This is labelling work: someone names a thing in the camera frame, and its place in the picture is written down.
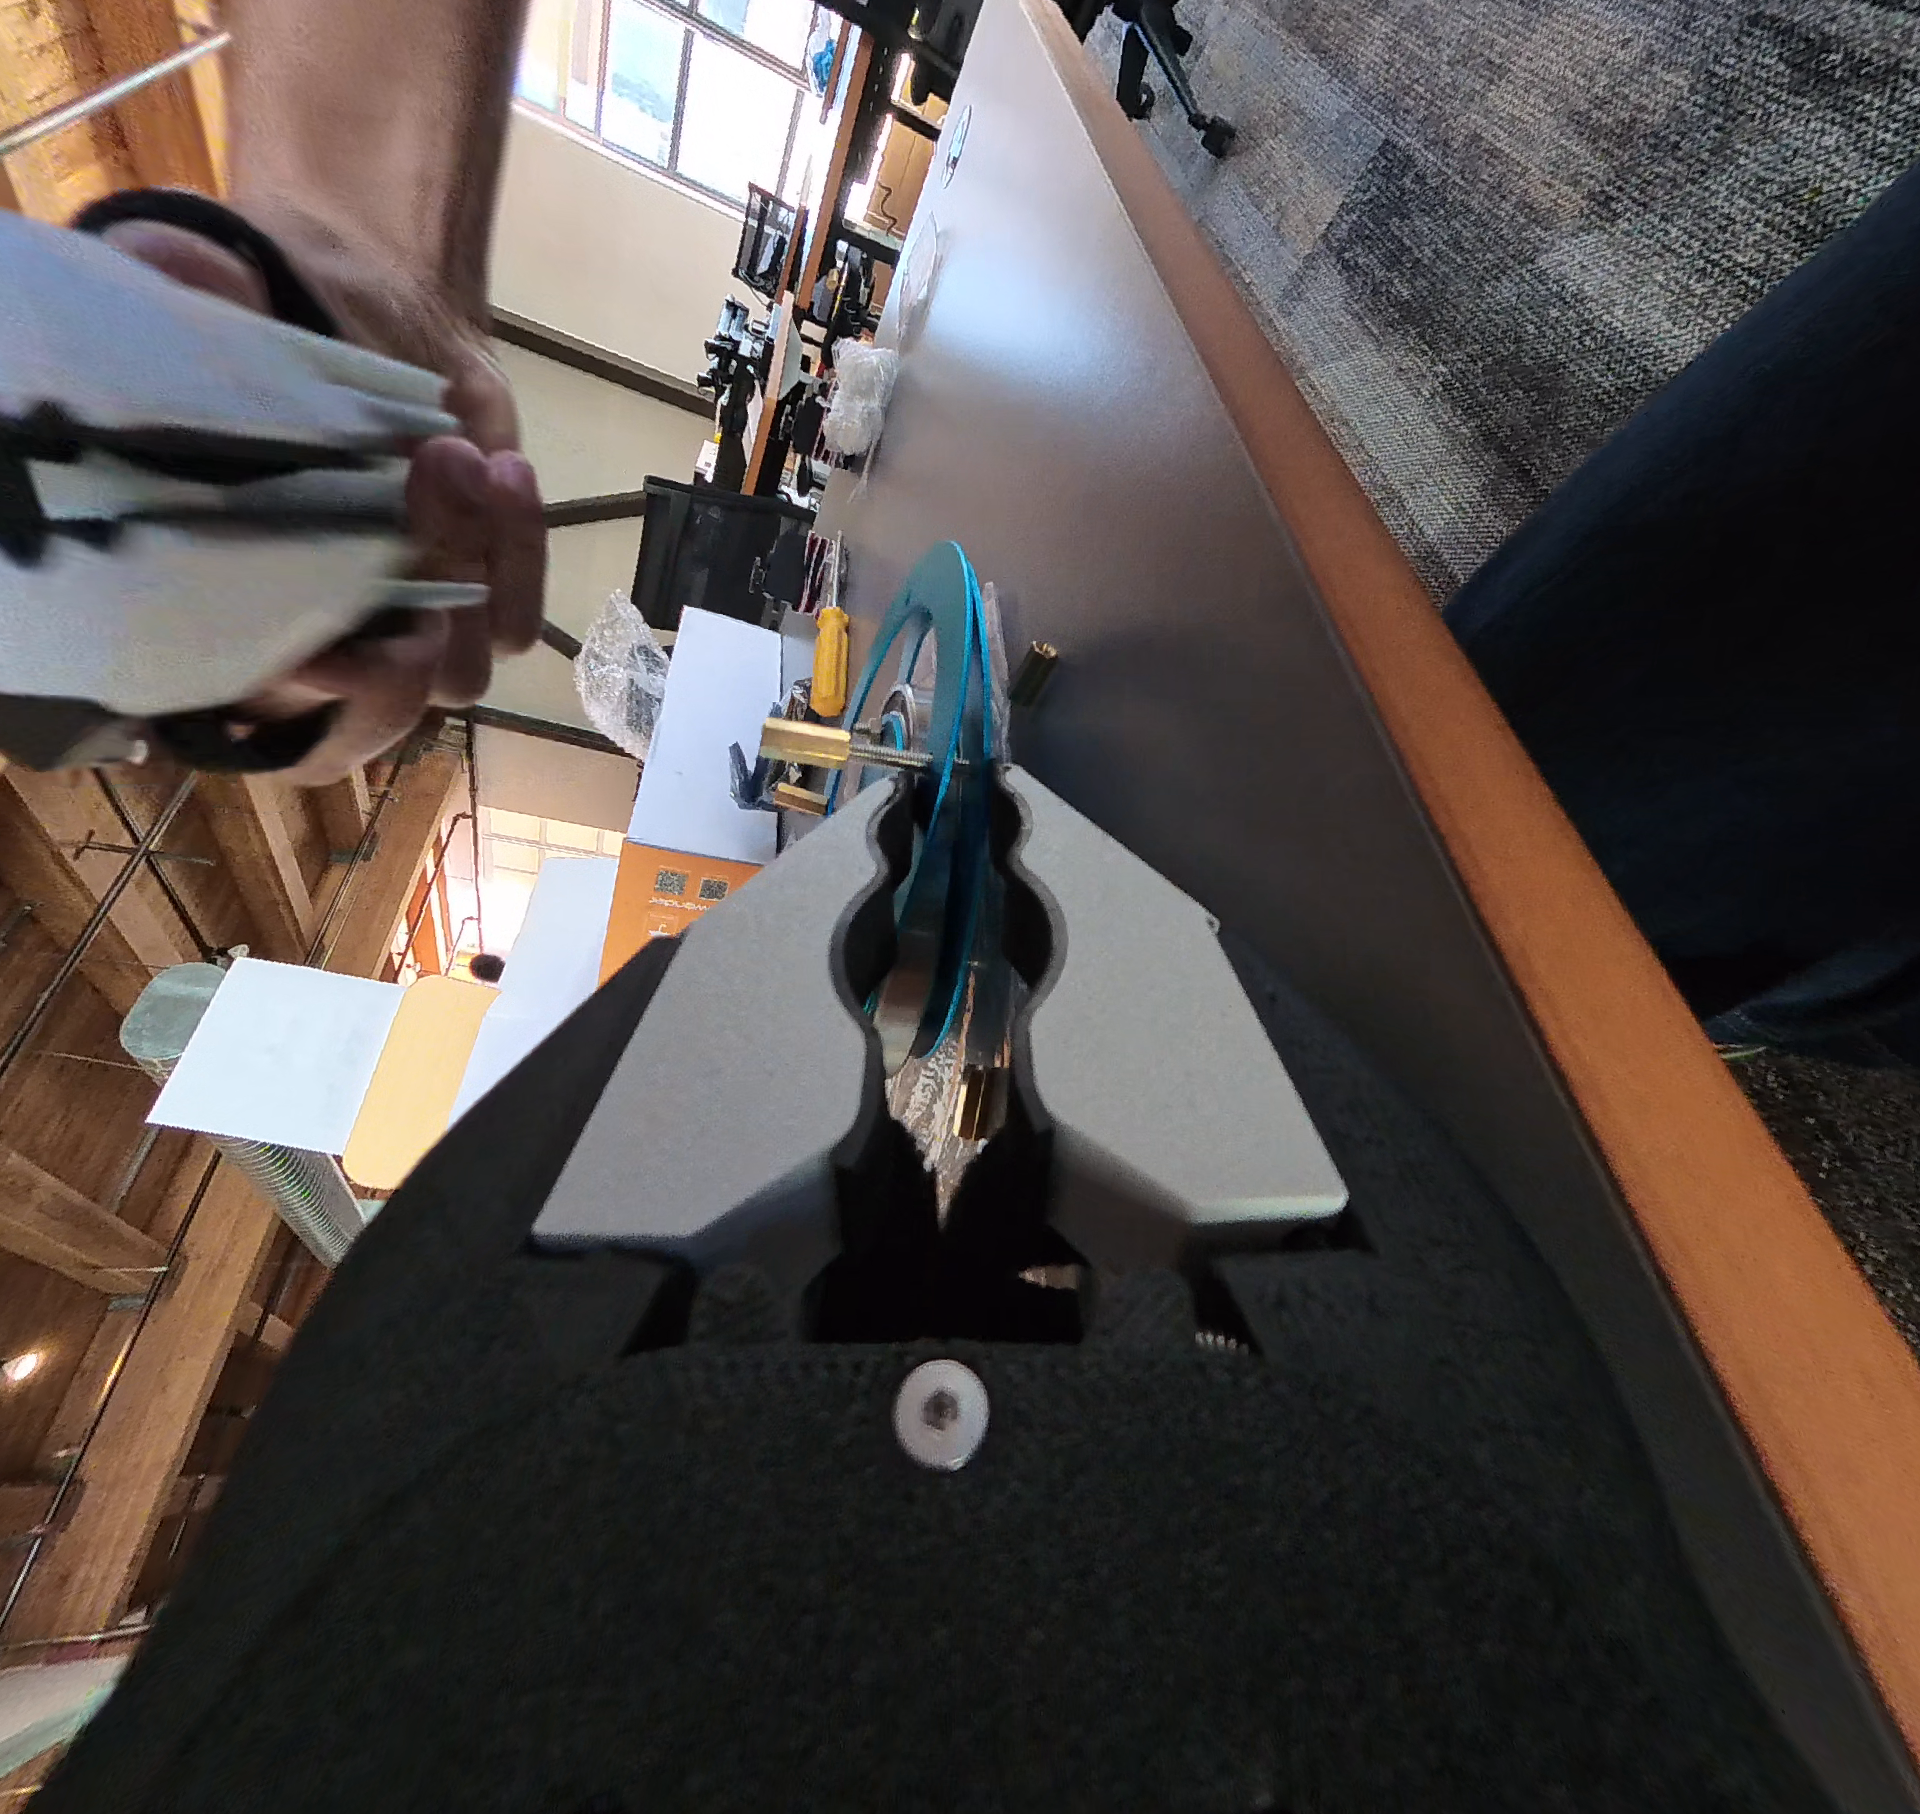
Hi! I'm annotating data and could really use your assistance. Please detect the clear plastic bag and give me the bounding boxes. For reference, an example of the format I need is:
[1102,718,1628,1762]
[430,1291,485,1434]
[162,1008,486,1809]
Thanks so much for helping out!
[885,1041,1029,1223]

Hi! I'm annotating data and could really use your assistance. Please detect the person's right hand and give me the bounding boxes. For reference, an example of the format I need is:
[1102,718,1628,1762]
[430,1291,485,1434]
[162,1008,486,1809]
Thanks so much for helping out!
[113,195,549,790]

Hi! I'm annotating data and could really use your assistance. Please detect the person's right forearm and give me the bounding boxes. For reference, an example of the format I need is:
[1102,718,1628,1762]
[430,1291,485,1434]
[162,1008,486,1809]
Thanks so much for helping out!
[211,0,560,335]

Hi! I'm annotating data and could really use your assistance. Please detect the blue round metal turntable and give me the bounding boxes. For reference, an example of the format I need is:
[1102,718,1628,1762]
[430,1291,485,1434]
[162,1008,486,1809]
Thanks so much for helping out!
[832,542,1025,1081]

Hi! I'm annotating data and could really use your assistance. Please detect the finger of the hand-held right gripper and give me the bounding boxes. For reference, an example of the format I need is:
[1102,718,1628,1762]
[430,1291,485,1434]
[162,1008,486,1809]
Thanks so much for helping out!
[0,209,460,473]
[0,456,491,720]

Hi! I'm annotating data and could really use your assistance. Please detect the paned window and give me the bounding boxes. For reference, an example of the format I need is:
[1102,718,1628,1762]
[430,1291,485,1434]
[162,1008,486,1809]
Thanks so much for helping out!
[510,0,849,213]

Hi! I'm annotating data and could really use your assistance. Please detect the grey desk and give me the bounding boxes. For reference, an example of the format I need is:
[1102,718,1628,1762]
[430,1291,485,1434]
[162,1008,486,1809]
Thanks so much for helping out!
[817,0,1920,1814]

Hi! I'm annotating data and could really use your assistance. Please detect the clear bag of white parts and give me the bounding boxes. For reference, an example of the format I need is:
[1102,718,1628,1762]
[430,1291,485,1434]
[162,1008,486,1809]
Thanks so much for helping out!
[832,340,901,454]

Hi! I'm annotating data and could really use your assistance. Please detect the person's blue jeans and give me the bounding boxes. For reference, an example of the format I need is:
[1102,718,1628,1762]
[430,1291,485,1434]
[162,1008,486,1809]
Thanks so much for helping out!
[1443,162,1920,1070]

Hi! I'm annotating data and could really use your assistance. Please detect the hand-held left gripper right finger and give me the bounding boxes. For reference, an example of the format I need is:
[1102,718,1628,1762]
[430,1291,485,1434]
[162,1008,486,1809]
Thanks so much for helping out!
[981,764,1352,1339]

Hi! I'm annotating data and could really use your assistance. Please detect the white and tan carton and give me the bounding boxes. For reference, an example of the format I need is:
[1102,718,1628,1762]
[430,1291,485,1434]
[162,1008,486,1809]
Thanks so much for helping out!
[146,960,500,1188]

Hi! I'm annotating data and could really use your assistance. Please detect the orange cardboard box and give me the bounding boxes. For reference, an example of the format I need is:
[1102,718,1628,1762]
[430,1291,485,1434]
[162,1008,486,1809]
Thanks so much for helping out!
[448,605,785,1126]

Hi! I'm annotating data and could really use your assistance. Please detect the bubble wrap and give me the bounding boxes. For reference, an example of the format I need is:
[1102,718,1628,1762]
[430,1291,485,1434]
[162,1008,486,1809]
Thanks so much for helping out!
[575,592,670,761]

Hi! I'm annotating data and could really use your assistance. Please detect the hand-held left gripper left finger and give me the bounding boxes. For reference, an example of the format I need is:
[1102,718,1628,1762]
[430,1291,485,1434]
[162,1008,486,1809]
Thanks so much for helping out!
[524,775,920,1344]

